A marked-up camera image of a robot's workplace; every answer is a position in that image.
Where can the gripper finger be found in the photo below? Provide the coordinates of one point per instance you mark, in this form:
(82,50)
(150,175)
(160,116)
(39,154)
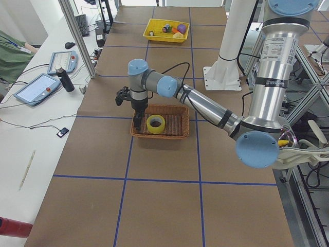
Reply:
(137,122)

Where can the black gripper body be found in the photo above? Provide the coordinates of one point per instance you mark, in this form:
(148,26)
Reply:
(139,105)

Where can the yellow tape roll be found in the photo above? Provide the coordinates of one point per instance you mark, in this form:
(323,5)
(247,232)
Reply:
(156,124)

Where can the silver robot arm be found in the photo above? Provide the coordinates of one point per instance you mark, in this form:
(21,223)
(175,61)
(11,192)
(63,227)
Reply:
(256,135)

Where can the brown wicker basket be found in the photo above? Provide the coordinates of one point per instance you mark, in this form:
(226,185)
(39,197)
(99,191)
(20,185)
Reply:
(176,122)

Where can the yellow plastic basket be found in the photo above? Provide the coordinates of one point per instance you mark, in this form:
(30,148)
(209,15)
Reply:
(156,26)

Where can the small black device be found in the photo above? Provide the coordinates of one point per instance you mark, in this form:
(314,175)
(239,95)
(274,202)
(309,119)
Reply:
(62,132)

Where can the toy croissant bread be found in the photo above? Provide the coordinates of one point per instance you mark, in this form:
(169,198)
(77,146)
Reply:
(178,35)

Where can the black water bottle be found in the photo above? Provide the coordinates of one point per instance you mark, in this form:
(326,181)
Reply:
(64,78)

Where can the upper teach pendant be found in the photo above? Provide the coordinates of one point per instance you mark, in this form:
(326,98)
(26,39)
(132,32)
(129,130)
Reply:
(66,59)

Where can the teach pendant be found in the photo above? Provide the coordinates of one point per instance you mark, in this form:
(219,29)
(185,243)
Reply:
(66,59)
(37,90)

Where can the purple foam cube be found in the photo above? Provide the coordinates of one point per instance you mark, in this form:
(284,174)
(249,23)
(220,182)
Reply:
(182,28)

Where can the black computer mouse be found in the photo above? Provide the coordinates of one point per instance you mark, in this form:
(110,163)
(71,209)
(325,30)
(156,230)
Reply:
(69,45)

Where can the lower teach pendant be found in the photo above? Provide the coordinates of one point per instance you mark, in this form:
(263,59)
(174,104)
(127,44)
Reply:
(37,90)

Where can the black keyboard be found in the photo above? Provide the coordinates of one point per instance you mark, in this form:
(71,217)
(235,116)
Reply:
(81,21)

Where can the steel bowl with corn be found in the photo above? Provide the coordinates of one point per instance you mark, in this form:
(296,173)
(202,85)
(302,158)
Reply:
(287,137)

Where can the red bottle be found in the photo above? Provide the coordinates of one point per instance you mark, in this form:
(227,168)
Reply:
(13,228)

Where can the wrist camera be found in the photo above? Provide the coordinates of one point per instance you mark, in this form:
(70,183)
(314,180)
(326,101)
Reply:
(121,95)

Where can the aluminium frame post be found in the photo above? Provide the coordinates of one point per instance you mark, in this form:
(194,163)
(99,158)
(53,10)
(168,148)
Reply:
(75,31)

